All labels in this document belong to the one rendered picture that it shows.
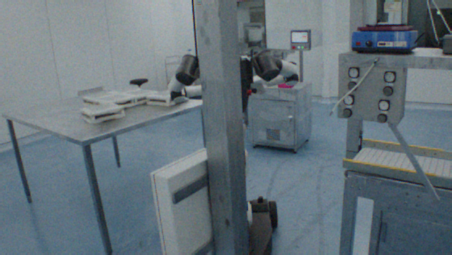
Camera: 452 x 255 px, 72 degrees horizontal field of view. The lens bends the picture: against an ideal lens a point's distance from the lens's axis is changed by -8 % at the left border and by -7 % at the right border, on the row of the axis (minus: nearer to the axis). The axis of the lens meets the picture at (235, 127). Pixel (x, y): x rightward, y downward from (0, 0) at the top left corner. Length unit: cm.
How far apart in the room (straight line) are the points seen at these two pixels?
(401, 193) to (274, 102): 267
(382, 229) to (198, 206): 91
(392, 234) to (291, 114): 252
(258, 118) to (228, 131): 328
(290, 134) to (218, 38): 325
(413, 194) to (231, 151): 81
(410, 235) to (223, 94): 104
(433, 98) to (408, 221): 505
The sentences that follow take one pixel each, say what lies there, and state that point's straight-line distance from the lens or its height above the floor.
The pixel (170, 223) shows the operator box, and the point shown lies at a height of 105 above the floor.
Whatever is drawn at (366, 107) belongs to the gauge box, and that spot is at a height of 114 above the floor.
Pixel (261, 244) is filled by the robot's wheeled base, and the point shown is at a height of 17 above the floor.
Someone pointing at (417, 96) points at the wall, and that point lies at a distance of 637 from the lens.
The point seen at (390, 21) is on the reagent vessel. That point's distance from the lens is 125.
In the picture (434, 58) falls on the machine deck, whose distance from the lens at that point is 116.
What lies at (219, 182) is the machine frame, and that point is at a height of 111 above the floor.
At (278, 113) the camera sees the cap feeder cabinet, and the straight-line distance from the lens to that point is 383.
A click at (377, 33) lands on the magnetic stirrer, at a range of 124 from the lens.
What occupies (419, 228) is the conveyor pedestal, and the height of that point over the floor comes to 67.
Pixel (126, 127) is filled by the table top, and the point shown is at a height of 87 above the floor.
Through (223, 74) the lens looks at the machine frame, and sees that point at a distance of 65.
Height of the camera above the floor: 143
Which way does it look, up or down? 16 degrees down
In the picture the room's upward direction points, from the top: 3 degrees counter-clockwise
